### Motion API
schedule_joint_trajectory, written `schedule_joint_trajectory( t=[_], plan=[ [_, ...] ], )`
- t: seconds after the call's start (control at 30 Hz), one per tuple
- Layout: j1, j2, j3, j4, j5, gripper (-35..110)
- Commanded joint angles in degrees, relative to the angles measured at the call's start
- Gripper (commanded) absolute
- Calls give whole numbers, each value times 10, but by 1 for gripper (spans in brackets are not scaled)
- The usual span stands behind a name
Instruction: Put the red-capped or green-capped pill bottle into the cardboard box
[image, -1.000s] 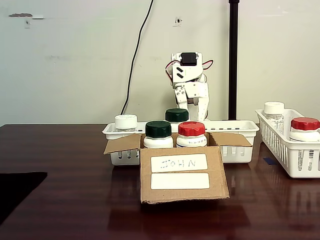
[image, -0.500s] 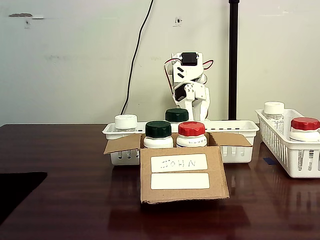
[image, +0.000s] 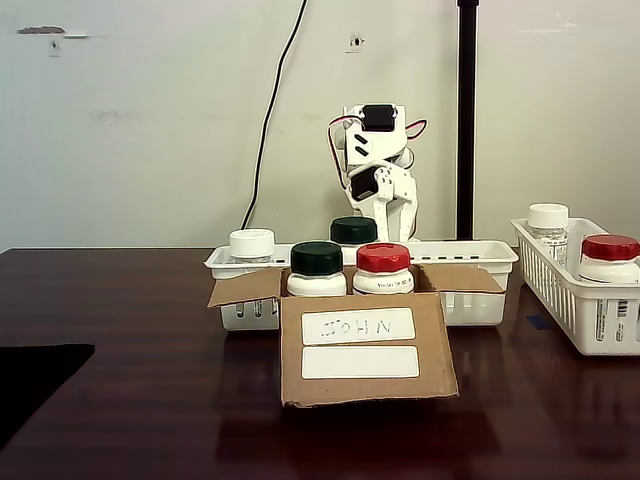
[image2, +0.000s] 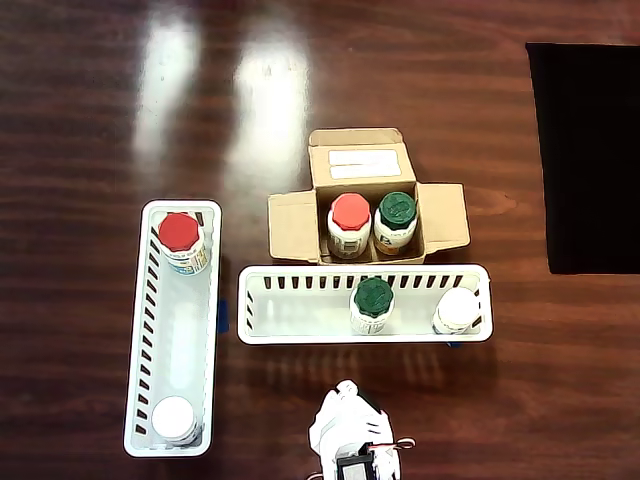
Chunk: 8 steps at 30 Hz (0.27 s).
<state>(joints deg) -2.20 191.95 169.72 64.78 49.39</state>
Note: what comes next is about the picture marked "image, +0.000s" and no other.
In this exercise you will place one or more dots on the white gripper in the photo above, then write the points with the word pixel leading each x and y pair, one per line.
pixel 389 196

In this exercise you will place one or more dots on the dark green-capped bottle front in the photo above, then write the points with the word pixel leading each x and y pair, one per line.
pixel 317 260

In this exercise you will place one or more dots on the dark green-capped bottle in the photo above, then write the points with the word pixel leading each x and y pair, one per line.
pixel 317 260
pixel 352 230

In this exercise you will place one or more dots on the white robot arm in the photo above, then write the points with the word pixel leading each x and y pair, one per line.
pixel 375 140

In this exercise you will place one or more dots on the dark green-capped bottle back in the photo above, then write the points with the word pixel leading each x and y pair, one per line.
pixel 352 230

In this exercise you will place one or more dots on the long white slotted tray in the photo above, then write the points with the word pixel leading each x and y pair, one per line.
pixel 560 300
pixel 475 305

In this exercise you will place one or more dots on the open cardboard box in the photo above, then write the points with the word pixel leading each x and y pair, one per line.
pixel 365 345

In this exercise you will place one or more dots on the black vertical pole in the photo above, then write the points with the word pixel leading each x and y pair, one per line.
pixel 467 125

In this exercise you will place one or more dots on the blue tape strip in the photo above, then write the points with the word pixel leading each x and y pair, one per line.
pixel 540 322

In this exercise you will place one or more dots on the black mat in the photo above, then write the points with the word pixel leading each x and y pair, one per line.
pixel 35 380

